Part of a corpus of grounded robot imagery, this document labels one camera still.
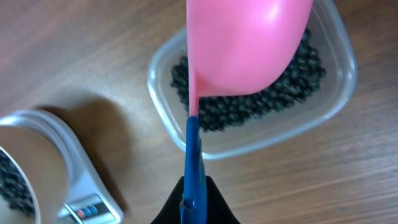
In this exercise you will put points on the clear plastic container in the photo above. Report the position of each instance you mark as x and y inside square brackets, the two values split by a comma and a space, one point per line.
[329, 36]

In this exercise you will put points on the pink scoop blue handle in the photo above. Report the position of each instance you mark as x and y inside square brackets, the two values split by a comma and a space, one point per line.
[235, 47]

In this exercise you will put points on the white bowl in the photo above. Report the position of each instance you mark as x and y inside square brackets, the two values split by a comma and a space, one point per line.
[42, 166]

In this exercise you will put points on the pile of black beans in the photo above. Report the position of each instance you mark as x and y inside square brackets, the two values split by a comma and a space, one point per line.
[297, 83]

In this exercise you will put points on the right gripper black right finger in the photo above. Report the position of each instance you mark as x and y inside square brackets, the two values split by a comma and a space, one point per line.
[218, 211]

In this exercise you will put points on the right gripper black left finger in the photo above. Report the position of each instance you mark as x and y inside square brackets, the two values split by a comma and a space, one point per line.
[170, 212]

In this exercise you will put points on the white digital kitchen scale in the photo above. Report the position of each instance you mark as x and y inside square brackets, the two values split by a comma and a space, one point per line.
[88, 200]

